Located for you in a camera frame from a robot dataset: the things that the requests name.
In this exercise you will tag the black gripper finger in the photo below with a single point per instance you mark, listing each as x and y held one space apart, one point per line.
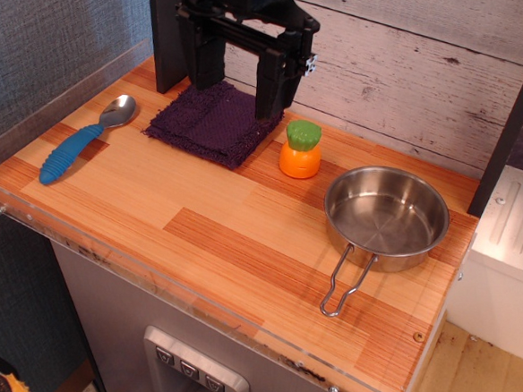
282 63
203 48

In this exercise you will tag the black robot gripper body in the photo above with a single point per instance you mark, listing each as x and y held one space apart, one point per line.
244 22

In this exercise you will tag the stainless steel pot with handle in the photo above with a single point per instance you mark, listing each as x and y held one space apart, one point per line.
382 219

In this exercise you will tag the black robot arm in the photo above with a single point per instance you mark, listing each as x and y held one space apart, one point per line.
279 32

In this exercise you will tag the orange toy carrot green top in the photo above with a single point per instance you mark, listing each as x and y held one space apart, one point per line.
300 156

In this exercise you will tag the purple folded cloth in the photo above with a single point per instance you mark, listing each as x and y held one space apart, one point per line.
217 124

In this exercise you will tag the clear acrylic table guard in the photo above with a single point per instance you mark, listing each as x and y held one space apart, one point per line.
245 251

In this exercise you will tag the grey toy fridge cabinet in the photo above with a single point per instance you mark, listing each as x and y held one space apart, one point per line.
115 313

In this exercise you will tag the white toy appliance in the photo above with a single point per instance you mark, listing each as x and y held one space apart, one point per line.
486 299

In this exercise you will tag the silver dispenser panel with buttons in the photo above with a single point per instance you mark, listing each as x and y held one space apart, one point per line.
177 367

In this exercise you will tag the dark left frame post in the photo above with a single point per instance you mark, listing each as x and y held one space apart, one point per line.
170 67

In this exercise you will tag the dark frame post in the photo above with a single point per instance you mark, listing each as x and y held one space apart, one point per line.
498 160
170 67

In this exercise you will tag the blue handled metal spoon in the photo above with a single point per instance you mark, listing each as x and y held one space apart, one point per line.
120 111

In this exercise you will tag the dark right frame post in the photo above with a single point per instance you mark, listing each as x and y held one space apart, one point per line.
498 160

